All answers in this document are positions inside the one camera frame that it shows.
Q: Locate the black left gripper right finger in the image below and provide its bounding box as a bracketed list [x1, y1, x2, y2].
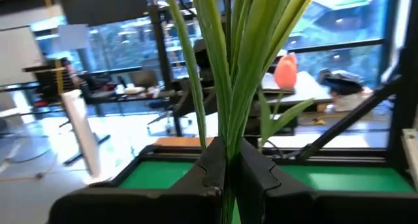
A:
[235, 138, 418, 224]

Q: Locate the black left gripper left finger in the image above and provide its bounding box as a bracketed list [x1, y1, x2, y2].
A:
[47, 136, 228, 224]

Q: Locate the pink artificial tulip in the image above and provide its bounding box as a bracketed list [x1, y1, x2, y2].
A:
[257, 53, 316, 150]

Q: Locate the white blossom spray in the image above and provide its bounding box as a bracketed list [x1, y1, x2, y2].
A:
[162, 0, 319, 224]

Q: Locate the cluttered dark office desk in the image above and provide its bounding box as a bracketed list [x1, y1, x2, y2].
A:
[81, 83, 184, 104]

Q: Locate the white floor-standing pole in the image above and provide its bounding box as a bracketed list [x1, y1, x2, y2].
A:
[60, 89, 102, 178]

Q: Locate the black aluminium table frame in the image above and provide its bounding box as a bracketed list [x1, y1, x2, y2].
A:
[88, 0, 418, 192]

